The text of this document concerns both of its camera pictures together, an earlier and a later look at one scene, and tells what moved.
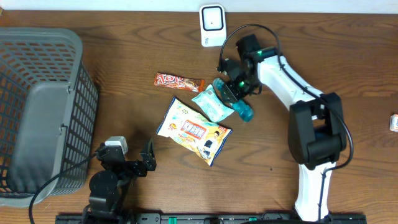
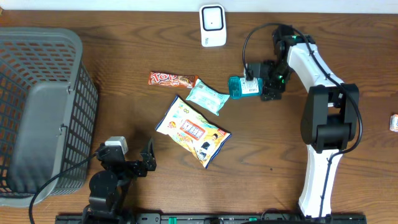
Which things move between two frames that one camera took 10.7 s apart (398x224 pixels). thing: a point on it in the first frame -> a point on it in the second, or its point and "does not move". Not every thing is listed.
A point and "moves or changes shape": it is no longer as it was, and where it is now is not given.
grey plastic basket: x=48 y=114 does not move
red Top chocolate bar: x=170 y=81 moves or changes shape
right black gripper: x=234 y=93 -> x=278 y=86
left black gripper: x=150 y=161 does not move
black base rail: x=157 y=218 does not move
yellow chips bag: x=191 y=129 does not move
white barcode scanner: x=212 y=25 does not move
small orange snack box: x=393 y=122 does not move
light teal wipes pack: x=217 y=110 moves or changes shape
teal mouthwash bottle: x=242 y=109 moves or changes shape
